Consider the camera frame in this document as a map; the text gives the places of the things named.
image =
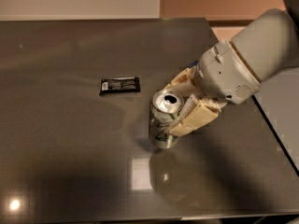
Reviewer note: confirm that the black snack bar wrapper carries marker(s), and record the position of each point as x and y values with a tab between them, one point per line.
119	85

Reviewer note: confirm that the grey side table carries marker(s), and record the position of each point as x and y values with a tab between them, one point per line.
279	100

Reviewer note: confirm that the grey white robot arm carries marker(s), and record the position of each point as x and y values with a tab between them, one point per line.
270	44

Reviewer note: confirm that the blue rxbar blueberry wrapper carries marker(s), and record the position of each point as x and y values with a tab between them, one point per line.
193	64

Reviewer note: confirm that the silver green 7up can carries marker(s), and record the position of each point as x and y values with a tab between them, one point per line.
164	107

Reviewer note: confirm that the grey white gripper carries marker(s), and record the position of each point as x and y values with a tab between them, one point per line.
224	74

